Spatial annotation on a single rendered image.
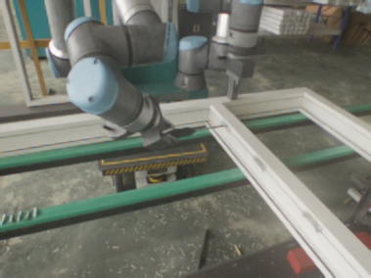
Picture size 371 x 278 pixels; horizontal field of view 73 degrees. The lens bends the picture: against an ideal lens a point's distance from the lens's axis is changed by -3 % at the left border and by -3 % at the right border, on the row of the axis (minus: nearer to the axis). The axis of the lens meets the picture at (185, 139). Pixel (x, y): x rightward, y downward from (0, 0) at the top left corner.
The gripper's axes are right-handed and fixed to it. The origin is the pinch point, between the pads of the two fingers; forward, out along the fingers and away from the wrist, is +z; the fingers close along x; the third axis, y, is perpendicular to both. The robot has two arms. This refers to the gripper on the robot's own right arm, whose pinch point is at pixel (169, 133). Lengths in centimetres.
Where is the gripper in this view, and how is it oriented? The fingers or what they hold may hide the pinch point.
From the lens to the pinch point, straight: 74.2
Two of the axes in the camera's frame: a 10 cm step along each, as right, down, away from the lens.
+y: 8.8, -3.9, -2.7
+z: 3.8, 2.5, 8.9
